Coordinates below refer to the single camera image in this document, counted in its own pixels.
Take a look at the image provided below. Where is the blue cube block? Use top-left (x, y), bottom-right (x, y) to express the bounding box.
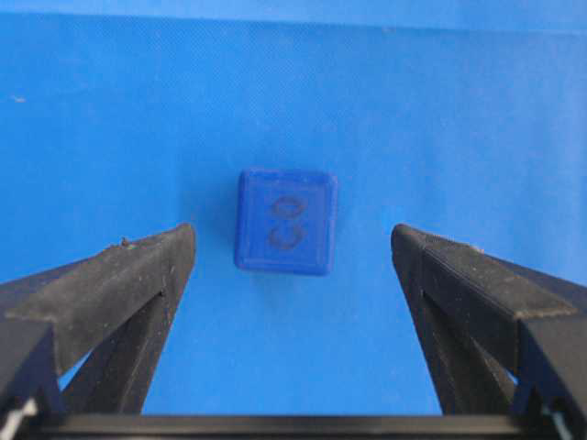
top-left (234, 169), bottom-right (338, 276)

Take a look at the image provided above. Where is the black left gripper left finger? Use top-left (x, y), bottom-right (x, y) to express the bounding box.
top-left (1, 224), bottom-right (196, 414)

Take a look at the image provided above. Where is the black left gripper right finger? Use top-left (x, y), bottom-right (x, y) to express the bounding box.
top-left (391, 224), bottom-right (586, 426)

